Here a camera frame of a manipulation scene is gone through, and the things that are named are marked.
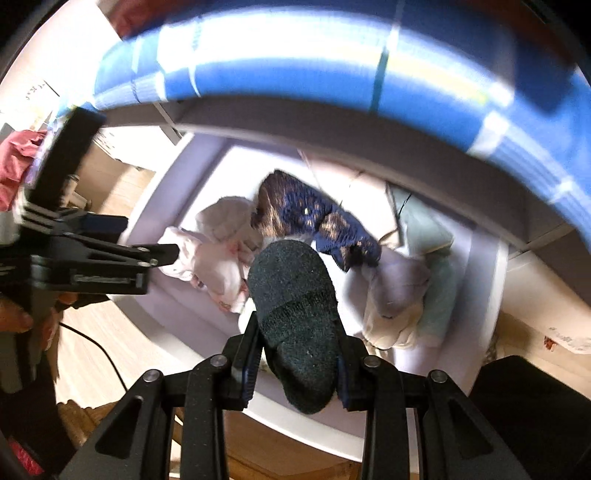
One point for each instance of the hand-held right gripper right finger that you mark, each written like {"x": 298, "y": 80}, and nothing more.
{"x": 344, "y": 381}

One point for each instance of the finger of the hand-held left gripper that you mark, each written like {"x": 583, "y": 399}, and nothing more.
{"x": 152, "y": 254}
{"x": 101, "y": 225}

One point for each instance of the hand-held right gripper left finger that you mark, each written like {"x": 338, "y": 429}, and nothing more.
{"x": 249, "y": 367}

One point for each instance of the pink white garment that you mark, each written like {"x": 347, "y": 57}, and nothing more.
{"x": 217, "y": 263}

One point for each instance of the white drawer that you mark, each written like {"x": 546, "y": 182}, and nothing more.
{"x": 184, "y": 318}

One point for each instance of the dark fuzzy sock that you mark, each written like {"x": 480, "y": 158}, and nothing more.
{"x": 291, "y": 295}

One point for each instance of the pale taupe sheer garment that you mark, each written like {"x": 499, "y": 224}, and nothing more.
{"x": 397, "y": 281}

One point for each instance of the mint green garment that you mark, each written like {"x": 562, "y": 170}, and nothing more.
{"x": 438, "y": 295}

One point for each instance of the navy brown patterned knit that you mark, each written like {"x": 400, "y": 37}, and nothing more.
{"x": 300, "y": 207}

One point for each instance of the sage green garment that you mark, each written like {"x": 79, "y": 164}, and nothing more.
{"x": 425, "y": 226}

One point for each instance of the person's left hand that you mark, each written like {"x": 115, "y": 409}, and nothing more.
{"x": 14, "y": 318}

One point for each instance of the red cloth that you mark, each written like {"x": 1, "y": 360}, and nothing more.
{"x": 14, "y": 161}

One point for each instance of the white floral cabinet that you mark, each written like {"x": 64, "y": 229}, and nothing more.
{"x": 545, "y": 295}
{"x": 115, "y": 141}

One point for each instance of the person's left leg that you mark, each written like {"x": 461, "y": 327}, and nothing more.
{"x": 32, "y": 415}

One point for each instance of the blue plaid tablecloth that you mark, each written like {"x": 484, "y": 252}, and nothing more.
{"x": 323, "y": 60}

